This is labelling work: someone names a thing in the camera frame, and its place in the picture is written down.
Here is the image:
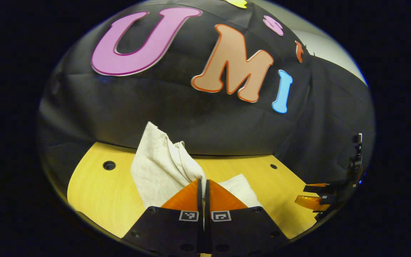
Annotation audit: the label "black backdrop cloth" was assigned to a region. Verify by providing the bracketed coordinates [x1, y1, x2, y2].
[38, 0, 375, 186]

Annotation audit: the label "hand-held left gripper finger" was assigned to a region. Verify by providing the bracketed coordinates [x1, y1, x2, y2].
[122, 178, 204, 257]
[205, 179, 290, 257]

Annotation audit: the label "white jeans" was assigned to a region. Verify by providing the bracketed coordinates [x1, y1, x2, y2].
[131, 121, 263, 209]

